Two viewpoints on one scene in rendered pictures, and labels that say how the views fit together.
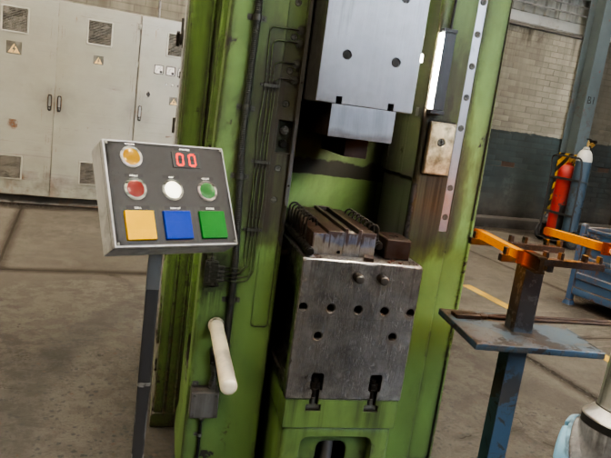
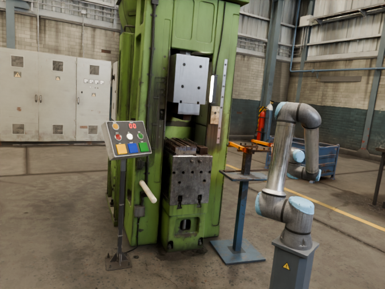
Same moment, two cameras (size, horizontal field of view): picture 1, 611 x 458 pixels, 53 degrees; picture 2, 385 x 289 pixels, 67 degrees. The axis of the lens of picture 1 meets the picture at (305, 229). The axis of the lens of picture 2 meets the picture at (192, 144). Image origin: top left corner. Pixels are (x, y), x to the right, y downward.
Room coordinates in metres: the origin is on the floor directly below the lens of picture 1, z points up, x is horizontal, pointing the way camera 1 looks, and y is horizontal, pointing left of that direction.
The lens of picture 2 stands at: (-0.68, 0.20, 1.44)
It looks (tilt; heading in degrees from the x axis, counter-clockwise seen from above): 10 degrees down; 351
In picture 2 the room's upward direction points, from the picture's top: 5 degrees clockwise
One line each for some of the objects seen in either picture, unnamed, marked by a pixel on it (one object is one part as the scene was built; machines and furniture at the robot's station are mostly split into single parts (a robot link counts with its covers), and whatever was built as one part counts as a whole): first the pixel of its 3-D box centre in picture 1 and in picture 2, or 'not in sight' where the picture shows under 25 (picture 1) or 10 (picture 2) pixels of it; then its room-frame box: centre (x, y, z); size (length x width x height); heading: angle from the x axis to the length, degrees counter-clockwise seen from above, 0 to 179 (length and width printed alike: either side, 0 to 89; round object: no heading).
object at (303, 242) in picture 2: not in sight; (297, 234); (0.88, -0.73, 0.65); 0.19 x 0.19 x 0.10
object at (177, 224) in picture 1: (177, 225); (132, 148); (1.53, 0.32, 1.01); 0.07 x 0.05 x 0.07; 129
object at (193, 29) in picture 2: not in sight; (186, 27); (2.20, -0.08, 2.06); 0.44 x 0.41 x 0.47; 14
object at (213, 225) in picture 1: (212, 224); (143, 147); (1.59, 0.24, 1.01); 0.07 x 0.05 x 0.07; 129
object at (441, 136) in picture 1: (438, 148); (214, 114); (2.04, -0.40, 1.27); 0.09 x 0.02 x 0.17; 104
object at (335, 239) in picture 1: (327, 228); (178, 145); (2.04, -0.07, 0.96); 0.42 x 0.20 x 0.09; 14
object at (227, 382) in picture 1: (222, 353); (147, 191); (1.67, 0.19, 0.62); 0.44 x 0.05 x 0.05; 14
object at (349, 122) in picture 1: (343, 121); (181, 107); (2.04, -0.07, 1.32); 0.42 x 0.20 x 0.10; 14
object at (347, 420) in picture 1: (313, 423); (177, 215); (2.06, -0.12, 0.23); 0.55 x 0.37 x 0.47; 14
